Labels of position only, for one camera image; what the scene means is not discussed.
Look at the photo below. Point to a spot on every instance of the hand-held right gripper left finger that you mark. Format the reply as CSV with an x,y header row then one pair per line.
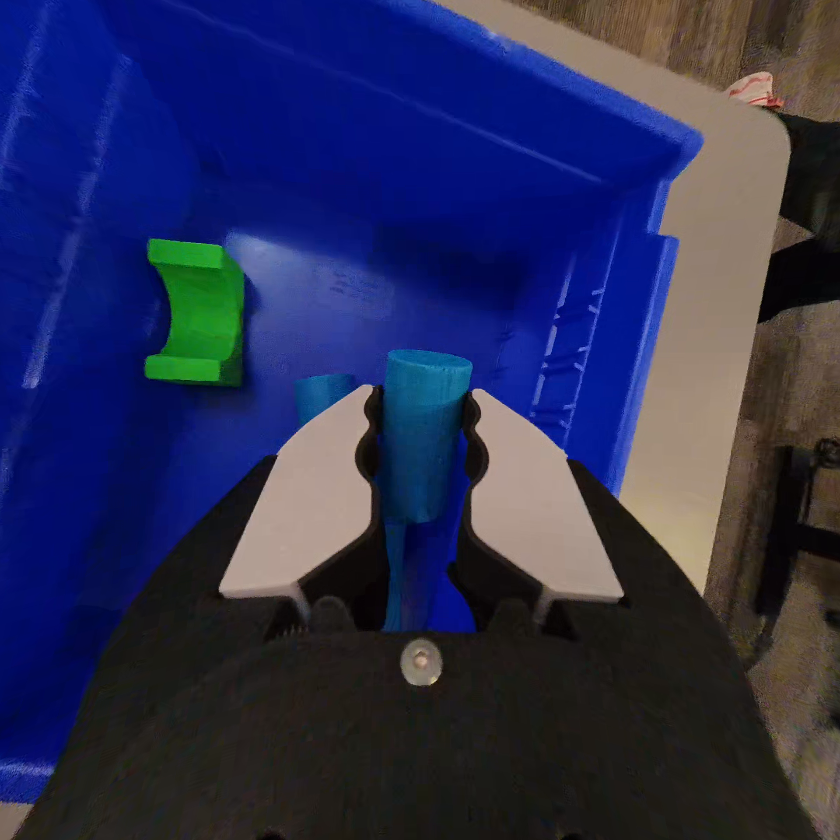
x,y
302,518

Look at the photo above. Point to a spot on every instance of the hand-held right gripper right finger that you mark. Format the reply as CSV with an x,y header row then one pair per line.
x,y
544,518

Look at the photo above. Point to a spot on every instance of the blue wooden cylinder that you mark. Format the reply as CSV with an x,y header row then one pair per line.
x,y
321,394
423,420

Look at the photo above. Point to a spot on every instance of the green wooden block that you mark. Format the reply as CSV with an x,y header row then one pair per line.
x,y
203,308

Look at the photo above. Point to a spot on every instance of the blue plastic bin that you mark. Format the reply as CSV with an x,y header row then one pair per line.
x,y
361,164

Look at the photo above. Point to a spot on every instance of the black table frame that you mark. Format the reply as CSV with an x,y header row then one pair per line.
x,y
787,525

